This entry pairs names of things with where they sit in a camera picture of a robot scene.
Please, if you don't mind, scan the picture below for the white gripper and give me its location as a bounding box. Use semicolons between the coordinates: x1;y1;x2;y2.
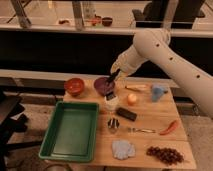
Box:
107;56;138;83

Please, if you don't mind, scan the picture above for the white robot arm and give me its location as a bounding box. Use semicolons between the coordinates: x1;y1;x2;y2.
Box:
110;28;213;118

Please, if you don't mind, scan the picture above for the white paper cup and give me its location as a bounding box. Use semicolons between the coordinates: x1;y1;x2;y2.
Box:
104;95;119;111

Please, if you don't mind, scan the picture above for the purple bowl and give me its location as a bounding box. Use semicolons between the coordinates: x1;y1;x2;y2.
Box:
94;77;115;96

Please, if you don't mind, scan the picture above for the yellow banana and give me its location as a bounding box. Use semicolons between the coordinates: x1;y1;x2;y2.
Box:
125;85;148;92

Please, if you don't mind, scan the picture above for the orange round fruit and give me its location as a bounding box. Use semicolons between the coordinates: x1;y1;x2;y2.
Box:
127;93;137;105

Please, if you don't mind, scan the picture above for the black rectangular block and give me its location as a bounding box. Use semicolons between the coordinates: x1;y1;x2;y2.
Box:
116;107;137;121

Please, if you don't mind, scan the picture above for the dark red background bowl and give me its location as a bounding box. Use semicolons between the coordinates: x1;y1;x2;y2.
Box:
102;17;113;27

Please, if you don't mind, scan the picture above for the metal spoon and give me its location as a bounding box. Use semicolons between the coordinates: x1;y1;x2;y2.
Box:
127;127;156;133

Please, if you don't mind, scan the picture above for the green plastic tray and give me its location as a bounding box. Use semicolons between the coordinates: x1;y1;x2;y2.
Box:
39;101;99;163

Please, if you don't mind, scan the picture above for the light blue cloth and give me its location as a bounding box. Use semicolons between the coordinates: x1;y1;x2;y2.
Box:
112;140;136;160

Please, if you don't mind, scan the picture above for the red chili pepper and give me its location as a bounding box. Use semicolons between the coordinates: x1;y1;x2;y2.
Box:
160;120;179;135

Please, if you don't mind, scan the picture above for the dark chair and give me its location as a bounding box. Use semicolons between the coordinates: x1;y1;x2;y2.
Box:
132;0;205;29

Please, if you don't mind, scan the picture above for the bunch of dark grapes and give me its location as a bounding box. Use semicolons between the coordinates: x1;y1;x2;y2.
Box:
146;146;184;165

